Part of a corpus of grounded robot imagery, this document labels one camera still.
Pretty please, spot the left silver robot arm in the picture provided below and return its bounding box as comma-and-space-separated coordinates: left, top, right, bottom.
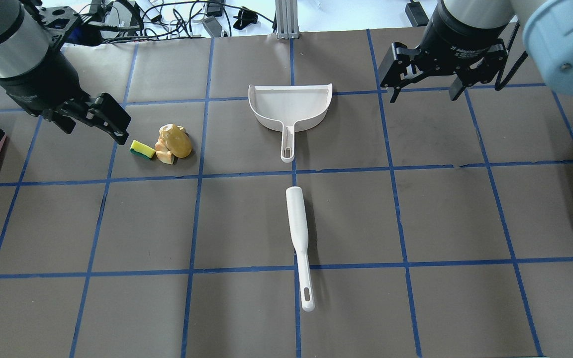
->
0, 0, 130, 145

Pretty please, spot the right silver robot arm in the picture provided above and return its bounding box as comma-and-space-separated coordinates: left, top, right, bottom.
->
378, 0, 573, 102

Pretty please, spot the twisted pastry bread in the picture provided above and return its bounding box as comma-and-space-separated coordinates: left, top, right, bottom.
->
155, 137, 176, 165

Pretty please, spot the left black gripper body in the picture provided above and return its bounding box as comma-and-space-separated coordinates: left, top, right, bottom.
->
3, 52, 91, 124

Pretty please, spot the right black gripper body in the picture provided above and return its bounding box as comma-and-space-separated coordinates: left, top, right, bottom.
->
408, 10, 508, 80

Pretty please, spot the black power adapter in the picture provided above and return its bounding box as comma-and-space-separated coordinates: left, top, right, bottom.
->
404, 0, 428, 27

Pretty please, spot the white hand brush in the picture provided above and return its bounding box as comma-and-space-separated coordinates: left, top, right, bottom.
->
285, 186, 315, 312

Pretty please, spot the grey power brick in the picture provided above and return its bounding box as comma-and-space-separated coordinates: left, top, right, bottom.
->
202, 16, 229, 38

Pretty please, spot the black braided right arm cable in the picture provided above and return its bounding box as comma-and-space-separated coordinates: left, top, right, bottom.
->
494, 22, 530, 91

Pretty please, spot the yellow green sponge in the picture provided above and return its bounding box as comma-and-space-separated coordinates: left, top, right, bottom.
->
129, 140, 156, 160

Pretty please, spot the white plastic dustpan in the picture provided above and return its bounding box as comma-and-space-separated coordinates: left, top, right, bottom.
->
248, 84, 333, 163

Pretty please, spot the tangle of black cables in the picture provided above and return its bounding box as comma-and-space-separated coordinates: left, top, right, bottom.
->
75, 0, 275, 43

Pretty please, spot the aluminium frame post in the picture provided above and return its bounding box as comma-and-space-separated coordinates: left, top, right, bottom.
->
274, 0, 300, 39

